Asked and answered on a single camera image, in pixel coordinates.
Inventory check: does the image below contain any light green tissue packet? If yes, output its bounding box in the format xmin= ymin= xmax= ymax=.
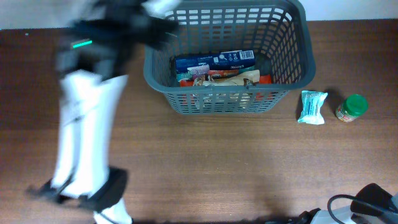
xmin=297 ymin=90 xmax=328 ymax=125

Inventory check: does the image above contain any grey plastic basket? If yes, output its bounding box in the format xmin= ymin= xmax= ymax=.
xmin=144 ymin=0 xmax=315 ymax=114

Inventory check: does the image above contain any beige snack bag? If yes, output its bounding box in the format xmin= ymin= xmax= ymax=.
xmin=192 ymin=69 xmax=261 ymax=108

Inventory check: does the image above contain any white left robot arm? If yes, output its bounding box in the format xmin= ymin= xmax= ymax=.
xmin=26 ymin=0 xmax=179 ymax=223

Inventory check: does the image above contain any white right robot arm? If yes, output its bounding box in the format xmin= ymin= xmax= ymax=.
xmin=288 ymin=183 xmax=397 ymax=224

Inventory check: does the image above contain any blue cardboard box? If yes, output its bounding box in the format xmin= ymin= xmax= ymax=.
xmin=175 ymin=50 xmax=256 ymax=82

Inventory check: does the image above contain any green lid jar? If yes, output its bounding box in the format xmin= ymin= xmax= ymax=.
xmin=335 ymin=94 xmax=369 ymax=123

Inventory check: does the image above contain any orange spaghetti package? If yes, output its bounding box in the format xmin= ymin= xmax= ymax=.
xmin=179 ymin=75 xmax=272 ymax=101

